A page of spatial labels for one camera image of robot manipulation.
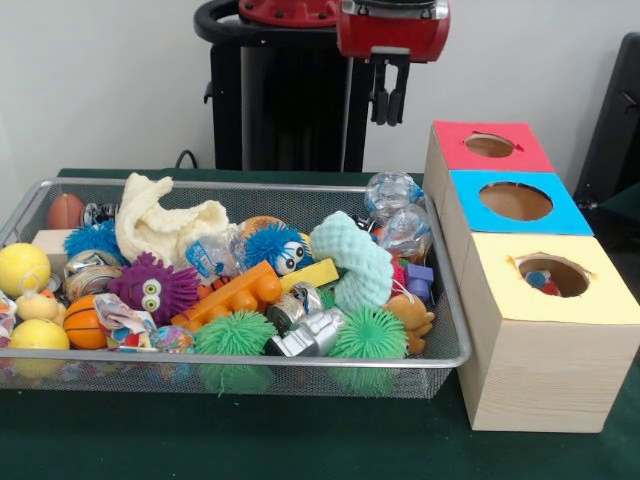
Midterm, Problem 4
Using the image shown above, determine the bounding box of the mint green foam cloth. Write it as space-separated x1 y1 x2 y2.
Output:
310 211 396 312

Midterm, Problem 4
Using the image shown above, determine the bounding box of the wooden box with three holes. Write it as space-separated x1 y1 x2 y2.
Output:
424 121 640 433

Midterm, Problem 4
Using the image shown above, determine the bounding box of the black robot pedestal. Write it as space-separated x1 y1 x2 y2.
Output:
194 0 401 173

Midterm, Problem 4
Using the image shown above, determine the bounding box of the wire mesh bin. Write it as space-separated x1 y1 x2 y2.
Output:
0 178 473 399

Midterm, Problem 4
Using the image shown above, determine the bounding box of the cream knitted cloth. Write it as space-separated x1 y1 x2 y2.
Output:
116 173 234 269

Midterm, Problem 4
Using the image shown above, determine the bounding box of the black monitor panel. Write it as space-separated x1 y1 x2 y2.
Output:
575 33 640 206

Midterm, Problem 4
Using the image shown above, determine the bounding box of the green spiky ball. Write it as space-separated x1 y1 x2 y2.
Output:
330 305 411 396
193 310 278 394

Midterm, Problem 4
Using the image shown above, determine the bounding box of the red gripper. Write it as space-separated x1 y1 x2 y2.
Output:
337 14 451 126

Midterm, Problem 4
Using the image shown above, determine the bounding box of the purple furry monster toy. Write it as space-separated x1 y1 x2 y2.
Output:
108 252 201 319

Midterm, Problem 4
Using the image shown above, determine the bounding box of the dark green table cloth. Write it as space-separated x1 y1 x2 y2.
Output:
0 168 640 480

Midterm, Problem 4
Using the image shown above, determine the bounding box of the orange plastic toy block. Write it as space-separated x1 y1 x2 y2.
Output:
172 260 284 329

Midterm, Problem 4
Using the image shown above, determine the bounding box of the colourful polka dot cloth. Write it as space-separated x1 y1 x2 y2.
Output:
523 268 563 297

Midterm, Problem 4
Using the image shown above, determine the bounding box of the orange toy basketball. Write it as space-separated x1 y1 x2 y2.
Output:
64 294 109 350

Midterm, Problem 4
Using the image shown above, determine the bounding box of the yellow ball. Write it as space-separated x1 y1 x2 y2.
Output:
8 319 71 379

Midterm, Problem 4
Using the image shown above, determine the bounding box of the blue spiky ball with eyes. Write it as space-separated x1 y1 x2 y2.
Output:
243 222 316 276

